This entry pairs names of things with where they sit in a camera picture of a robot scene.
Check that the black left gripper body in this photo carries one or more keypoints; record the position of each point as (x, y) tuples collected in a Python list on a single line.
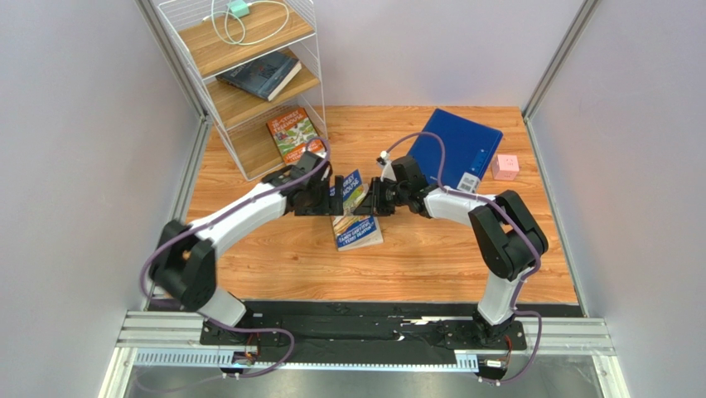
[(319, 202)]

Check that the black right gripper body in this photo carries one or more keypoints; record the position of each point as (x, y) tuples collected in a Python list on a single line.
[(375, 195)]

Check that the blue 91-storey treehouse book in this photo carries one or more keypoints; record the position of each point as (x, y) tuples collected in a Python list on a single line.
[(354, 232)]

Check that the orange 78-storey treehouse book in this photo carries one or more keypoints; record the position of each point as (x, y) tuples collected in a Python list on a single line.
[(291, 132)]

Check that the nineteen eighty-four book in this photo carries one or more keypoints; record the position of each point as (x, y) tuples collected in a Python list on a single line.
[(264, 77)]

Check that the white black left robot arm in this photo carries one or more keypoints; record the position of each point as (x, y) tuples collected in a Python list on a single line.
[(184, 262)]

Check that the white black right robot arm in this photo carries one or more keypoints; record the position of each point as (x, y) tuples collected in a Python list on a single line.
[(509, 239)]

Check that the blue file folder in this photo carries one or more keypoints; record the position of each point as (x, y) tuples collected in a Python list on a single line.
[(469, 149)]

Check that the pink cube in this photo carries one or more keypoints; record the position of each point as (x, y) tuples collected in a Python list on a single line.
[(505, 167)]

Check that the mint green charger block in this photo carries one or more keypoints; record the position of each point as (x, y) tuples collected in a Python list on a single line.
[(238, 8)]

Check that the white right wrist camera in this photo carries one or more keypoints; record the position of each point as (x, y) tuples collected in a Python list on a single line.
[(385, 164)]

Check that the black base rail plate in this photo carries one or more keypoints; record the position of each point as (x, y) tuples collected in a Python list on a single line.
[(380, 333)]

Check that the white wire wooden shelf rack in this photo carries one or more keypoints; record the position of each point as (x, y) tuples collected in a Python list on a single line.
[(209, 42)]

